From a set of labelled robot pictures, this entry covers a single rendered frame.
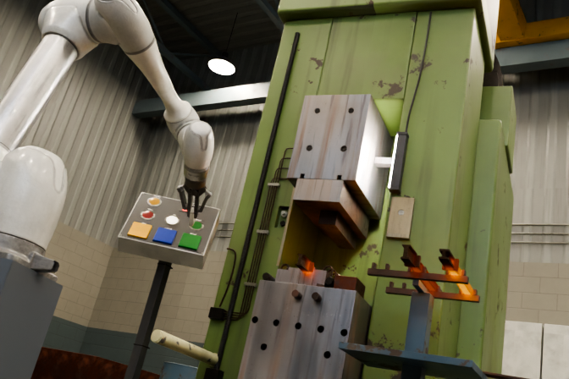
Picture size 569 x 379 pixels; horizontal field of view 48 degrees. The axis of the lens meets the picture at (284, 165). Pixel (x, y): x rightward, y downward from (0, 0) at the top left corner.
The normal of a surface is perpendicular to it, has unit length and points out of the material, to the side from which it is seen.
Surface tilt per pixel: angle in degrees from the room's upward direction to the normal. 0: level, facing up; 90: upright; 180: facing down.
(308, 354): 90
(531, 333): 90
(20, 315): 90
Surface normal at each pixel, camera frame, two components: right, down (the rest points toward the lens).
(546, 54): -0.51, -0.44
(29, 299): 0.96, 0.11
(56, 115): 0.84, -0.04
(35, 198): 0.58, -0.24
